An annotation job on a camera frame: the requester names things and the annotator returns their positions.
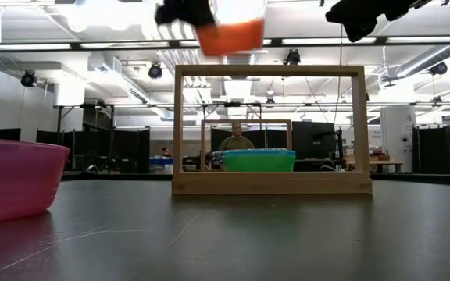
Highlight large wooden shelf frame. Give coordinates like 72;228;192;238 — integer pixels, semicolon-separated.
170;64;373;196

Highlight black overhead frame beam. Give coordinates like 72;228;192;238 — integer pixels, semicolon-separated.
0;35;450;52

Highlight black partition panels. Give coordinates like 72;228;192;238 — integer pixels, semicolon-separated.
411;123;450;176
0;126;152;175

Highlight teal plastic bowl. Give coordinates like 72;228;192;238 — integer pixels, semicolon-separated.
220;148;298;159

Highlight wooden table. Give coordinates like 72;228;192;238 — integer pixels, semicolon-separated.
345;154;405;173

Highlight small wooden shelf frame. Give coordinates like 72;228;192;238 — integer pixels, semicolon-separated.
200;118;294;173

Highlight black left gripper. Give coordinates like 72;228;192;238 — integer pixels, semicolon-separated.
154;0;220;40

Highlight green plastic bowl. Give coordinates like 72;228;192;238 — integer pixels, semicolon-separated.
223;155;296;173

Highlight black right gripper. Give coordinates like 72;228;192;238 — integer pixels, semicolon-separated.
324;0;433;44

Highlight pink plastic bowl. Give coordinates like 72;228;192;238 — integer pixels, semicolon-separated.
0;137;71;225

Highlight black computer monitor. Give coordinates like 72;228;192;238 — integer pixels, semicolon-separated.
291;120;344;161

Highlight orange plastic bowl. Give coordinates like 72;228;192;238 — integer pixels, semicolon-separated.
195;16;267;58

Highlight white pillar with camera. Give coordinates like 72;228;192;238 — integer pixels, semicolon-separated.
379;105;417;163

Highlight black ceiling camera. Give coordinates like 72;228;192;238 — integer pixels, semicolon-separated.
284;48;302;66
148;62;163;80
429;61;449;76
20;69;37;87

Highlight blue box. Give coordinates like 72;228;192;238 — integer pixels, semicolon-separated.
148;157;174;173

